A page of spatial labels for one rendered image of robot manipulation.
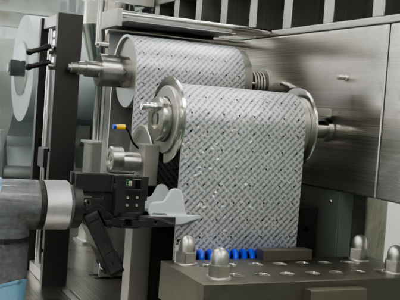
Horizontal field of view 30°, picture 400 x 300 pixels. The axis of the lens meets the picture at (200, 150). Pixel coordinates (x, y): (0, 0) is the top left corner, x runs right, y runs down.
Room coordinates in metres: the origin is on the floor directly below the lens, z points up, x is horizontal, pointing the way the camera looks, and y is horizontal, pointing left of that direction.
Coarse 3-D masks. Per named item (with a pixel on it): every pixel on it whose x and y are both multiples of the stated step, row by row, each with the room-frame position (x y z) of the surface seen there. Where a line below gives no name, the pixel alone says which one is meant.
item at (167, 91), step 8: (168, 88) 1.26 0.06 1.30; (160, 96) 1.29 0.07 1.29; (168, 96) 1.26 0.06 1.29; (176, 96) 1.23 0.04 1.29; (176, 104) 1.22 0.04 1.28; (304, 104) 1.34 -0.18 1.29; (176, 112) 1.22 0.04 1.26; (176, 120) 1.22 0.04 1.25; (176, 128) 1.22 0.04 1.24; (176, 136) 1.22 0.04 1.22; (160, 144) 1.27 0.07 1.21; (168, 144) 1.24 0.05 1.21; (304, 144) 1.33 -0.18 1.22
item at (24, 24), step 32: (0, 0) 2.10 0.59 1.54; (32, 0) 2.14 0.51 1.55; (64, 0) 2.17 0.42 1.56; (0, 32) 2.10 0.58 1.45; (32, 32) 2.14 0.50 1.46; (0, 64) 2.10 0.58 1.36; (0, 96) 2.10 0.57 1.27; (32, 96) 2.14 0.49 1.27; (0, 128) 2.11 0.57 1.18; (32, 128) 2.14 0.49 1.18; (0, 160) 2.11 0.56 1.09
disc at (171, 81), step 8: (168, 80) 1.27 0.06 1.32; (176, 80) 1.24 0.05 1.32; (160, 88) 1.30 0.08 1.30; (176, 88) 1.24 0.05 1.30; (184, 96) 1.21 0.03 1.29; (184, 104) 1.21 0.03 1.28; (184, 112) 1.20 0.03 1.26; (184, 120) 1.20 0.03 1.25; (184, 128) 1.20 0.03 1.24; (176, 144) 1.22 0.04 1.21; (160, 152) 1.28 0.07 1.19; (168, 152) 1.25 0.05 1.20; (176, 152) 1.22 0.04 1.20; (160, 160) 1.28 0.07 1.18; (168, 160) 1.25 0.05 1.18
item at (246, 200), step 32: (192, 160) 1.22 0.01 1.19; (224, 160) 1.25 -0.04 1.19; (256, 160) 1.27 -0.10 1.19; (288, 160) 1.30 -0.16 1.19; (192, 192) 1.23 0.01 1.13; (224, 192) 1.25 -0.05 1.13; (256, 192) 1.28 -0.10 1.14; (288, 192) 1.30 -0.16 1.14; (192, 224) 1.23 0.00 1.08; (224, 224) 1.25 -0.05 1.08; (256, 224) 1.28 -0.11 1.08; (288, 224) 1.31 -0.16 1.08
